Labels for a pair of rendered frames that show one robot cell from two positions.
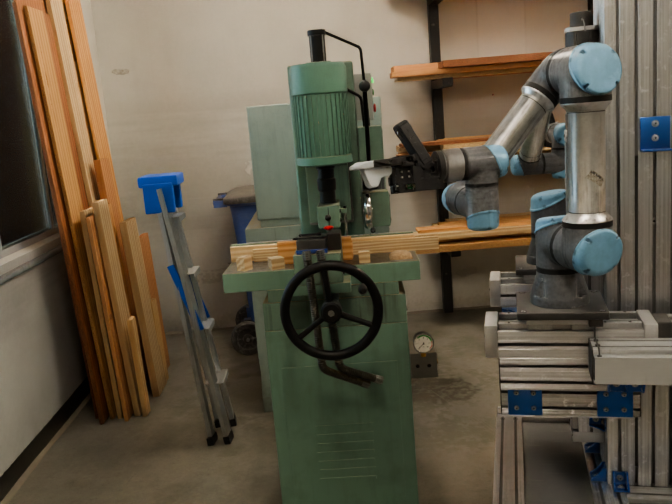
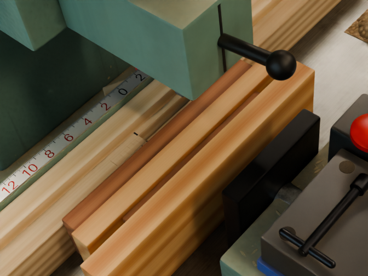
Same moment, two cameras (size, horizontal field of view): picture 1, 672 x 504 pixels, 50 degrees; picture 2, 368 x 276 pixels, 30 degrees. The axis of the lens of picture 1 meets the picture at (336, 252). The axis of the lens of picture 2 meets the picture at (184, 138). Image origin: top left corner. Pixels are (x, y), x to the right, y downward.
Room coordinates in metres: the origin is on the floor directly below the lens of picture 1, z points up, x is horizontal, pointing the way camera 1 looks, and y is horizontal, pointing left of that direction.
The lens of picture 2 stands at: (2.02, 0.27, 1.36)
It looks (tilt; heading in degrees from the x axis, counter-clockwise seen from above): 50 degrees down; 318
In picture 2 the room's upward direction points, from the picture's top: 10 degrees counter-clockwise
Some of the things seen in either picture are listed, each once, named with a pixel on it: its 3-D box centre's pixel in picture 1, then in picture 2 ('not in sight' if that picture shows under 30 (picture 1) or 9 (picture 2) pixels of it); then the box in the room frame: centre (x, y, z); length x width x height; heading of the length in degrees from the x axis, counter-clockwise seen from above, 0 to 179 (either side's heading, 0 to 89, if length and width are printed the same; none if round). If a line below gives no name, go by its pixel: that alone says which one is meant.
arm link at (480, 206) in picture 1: (479, 205); not in sight; (1.68, -0.34, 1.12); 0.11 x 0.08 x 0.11; 12
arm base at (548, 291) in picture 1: (559, 282); not in sight; (1.85, -0.58, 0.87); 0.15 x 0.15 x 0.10
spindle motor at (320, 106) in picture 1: (321, 115); not in sight; (2.30, 0.01, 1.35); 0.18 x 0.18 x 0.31
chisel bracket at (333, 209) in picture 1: (330, 216); (153, 8); (2.32, 0.01, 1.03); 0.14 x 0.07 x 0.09; 178
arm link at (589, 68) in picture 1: (585, 161); not in sight; (1.71, -0.61, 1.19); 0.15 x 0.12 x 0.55; 12
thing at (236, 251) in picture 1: (322, 247); (142, 125); (2.32, 0.04, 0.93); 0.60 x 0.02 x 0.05; 88
